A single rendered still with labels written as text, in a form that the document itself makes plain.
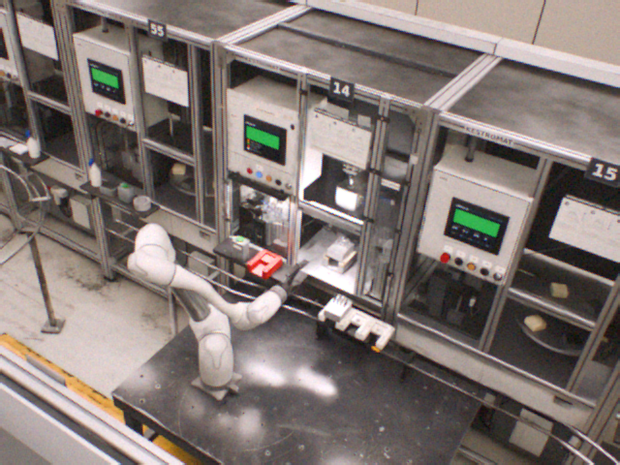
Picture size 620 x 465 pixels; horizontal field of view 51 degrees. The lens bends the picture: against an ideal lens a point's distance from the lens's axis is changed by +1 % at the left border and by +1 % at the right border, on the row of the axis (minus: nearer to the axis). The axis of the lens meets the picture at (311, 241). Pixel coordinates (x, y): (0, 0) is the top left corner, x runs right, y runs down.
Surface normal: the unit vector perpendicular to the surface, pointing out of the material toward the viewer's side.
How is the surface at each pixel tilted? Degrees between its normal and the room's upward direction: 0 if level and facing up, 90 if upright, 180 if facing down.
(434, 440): 0
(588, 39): 90
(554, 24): 90
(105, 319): 0
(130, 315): 0
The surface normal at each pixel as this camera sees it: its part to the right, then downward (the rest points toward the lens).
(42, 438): -0.53, 0.49
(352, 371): 0.07, -0.79
